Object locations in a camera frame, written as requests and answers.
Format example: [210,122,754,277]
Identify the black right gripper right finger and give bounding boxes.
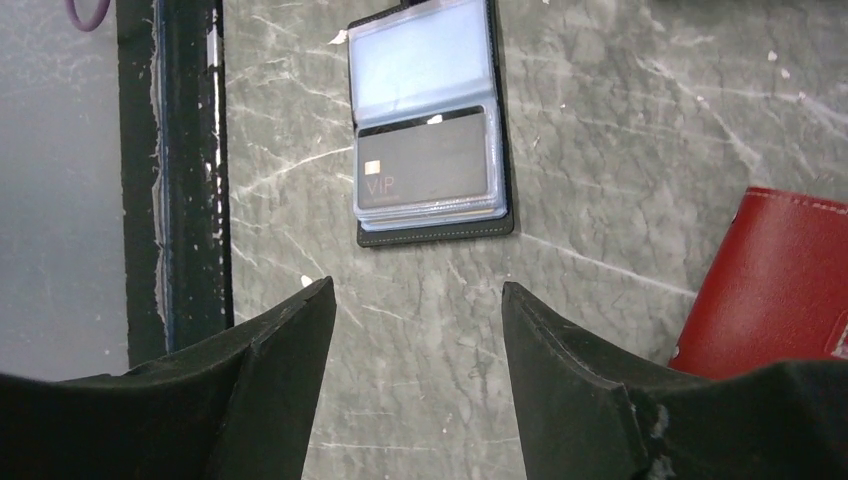
[501,282,847,479]

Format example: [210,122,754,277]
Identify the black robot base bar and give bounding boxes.
[114,0,234,366]

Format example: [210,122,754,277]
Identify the black leather card holder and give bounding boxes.
[347,1,516,248]

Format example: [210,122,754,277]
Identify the red leather card holder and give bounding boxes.
[669,187,847,379]

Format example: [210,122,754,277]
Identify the black VIP card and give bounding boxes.
[356,105,492,212]

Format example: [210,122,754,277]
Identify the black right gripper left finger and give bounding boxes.
[1,277,337,479]

